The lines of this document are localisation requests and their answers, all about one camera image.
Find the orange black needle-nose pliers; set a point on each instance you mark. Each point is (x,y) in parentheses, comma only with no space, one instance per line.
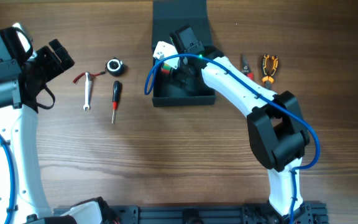
(268,74)

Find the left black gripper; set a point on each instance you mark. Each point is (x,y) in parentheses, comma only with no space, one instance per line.
(42,64)

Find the red handled cutting pliers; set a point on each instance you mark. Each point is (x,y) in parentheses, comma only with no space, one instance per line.
(246,68)

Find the precision screwdriver set case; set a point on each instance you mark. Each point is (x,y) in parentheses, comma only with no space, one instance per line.
(166,69)

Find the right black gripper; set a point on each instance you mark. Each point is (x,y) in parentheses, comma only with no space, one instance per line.
(173,73)

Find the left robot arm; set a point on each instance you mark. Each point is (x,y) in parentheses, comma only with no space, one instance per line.
(22,196)

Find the silver open-end wrench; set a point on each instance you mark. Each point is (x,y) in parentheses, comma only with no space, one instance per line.
(88,86)

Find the black red screwdriver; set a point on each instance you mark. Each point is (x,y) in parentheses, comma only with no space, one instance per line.
(116,95)

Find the black round tape measure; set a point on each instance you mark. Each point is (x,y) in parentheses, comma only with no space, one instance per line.
(115,67)

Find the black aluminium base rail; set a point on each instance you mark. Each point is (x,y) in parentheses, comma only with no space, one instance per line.
(308,213)

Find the dark green open box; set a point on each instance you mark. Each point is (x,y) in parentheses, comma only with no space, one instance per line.
(182,24)

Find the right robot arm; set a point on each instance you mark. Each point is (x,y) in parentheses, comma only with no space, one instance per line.
(277,131)

